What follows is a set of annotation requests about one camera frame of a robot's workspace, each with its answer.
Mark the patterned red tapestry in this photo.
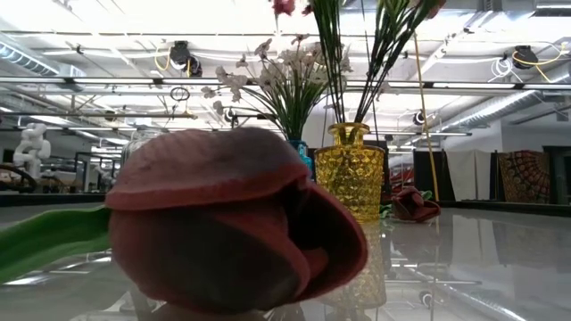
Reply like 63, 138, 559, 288
497, 150, 552, 204

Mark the silver air duct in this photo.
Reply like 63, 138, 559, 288
439, 88, 571, 135

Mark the dark red artificial tulip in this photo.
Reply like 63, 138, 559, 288
381, 185, 443, 224
0, 127, 370, 316

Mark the small blue glass vase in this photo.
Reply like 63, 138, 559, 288
288, 139, 314, 177

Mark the white artificial flower bunch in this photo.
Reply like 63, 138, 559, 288
200, 53, 304, 142
253, 37, 331, 142
285, 33, 389, 142

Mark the long yellow cable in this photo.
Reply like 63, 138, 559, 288
412, 30, 442, 202

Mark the clear ribbed glass vase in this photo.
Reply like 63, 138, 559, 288
119, 128, 161, 157

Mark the black partition panel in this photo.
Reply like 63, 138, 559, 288
412, 149, 451, 197

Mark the yellow diamond-pattern glass vase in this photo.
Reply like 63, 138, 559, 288
314, 122, 386, 224

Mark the white hanging cloth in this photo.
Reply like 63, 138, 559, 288
445, 149, 497, 200

